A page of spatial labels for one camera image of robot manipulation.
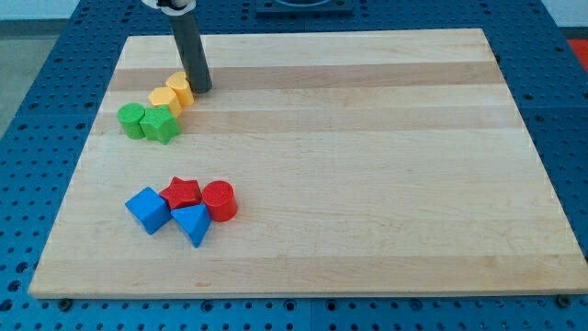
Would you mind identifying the wooden board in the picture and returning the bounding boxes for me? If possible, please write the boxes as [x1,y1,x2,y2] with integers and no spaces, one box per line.
[29,29,587,299]

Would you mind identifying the red star block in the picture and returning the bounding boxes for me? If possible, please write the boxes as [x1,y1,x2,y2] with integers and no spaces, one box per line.
[159,177,202,210]

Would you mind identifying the green star block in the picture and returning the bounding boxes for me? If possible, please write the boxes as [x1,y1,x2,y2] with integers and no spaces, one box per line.
[140,105,181,144]

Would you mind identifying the red cylinder block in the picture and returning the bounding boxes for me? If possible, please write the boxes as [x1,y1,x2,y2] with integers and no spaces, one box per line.
[202,180,238,223]

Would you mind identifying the blue triangle block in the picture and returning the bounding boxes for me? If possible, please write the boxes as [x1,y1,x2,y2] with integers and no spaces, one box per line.
[171,204,211,248]

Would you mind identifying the yellow heart block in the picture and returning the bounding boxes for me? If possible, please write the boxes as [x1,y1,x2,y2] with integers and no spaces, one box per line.
[165,71,195,106]

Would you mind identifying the blue cube block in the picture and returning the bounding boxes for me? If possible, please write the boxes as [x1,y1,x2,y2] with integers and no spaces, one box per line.
[125,187,173,234]

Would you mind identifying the yellow hexagon block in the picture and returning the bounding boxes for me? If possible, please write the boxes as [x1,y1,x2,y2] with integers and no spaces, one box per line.
[148,87,183,118]

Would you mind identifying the green cylinder block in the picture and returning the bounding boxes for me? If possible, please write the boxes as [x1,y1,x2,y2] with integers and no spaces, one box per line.
[117,103,145,140]

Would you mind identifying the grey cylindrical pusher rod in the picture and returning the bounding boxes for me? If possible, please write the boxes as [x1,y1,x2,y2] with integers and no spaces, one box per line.
[168,1,212,94]

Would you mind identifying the white robot flange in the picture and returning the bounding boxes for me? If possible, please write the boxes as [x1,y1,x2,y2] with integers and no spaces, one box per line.
[141,0,193,10]

